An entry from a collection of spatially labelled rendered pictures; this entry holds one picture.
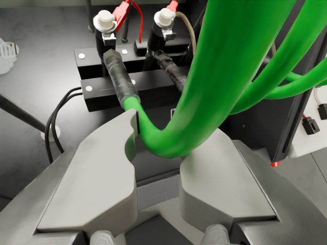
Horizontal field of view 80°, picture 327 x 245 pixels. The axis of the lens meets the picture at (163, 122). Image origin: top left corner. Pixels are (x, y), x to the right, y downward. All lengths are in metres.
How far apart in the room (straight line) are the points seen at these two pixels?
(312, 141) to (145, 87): 0.39
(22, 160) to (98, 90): 0.25
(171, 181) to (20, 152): 0.33
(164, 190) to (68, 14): 0.52
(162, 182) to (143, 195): 0.04
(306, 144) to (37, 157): 0.60
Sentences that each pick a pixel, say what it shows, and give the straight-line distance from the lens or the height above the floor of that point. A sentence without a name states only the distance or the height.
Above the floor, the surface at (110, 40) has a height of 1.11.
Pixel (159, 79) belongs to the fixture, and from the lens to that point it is 0.39.
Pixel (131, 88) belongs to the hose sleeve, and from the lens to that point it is 0.18.
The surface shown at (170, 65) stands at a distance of 0.29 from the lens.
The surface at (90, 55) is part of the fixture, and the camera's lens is 0.40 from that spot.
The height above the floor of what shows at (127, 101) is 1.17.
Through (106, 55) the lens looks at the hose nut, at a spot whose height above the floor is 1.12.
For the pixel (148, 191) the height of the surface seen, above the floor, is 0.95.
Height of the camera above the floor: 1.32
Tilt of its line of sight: 70 degrees down
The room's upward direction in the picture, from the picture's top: 47 degrees clockwise
